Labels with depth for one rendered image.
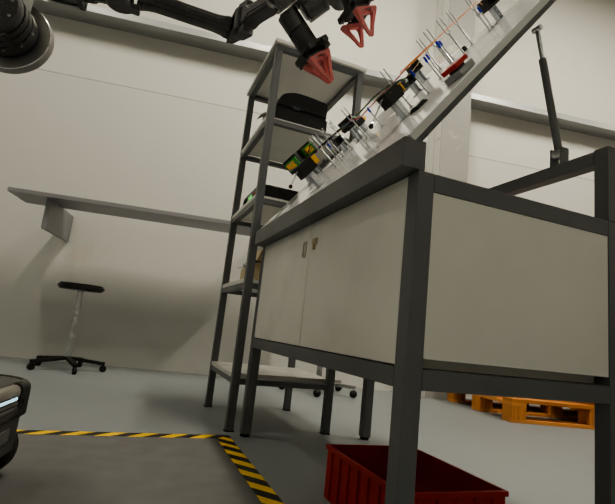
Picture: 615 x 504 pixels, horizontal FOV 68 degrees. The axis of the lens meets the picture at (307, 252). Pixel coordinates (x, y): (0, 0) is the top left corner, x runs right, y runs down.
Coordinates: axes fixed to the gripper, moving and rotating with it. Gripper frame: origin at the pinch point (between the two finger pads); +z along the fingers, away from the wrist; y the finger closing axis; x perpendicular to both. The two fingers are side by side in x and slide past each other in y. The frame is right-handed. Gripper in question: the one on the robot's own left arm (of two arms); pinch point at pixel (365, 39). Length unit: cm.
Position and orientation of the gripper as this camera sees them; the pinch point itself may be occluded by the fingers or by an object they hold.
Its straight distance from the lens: 138.4
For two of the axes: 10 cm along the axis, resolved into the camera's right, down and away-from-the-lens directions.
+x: -8.7, 3.0, -4.0
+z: 3.3, 9.4, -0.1
